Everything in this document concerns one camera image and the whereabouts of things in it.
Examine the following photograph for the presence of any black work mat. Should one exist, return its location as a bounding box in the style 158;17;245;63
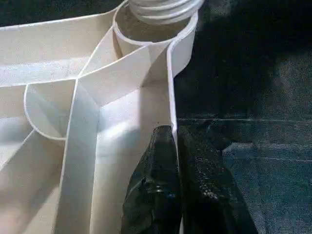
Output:
0;0;312;234

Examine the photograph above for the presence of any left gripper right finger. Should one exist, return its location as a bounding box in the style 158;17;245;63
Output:
177;126;259;234

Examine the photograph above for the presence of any white plastic table top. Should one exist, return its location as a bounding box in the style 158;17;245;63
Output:
0;9;200;234

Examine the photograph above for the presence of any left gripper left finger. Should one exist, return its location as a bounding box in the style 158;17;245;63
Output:
122;125;183;234

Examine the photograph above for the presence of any white plastic table leg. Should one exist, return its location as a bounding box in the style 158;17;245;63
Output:
128;0;205;25

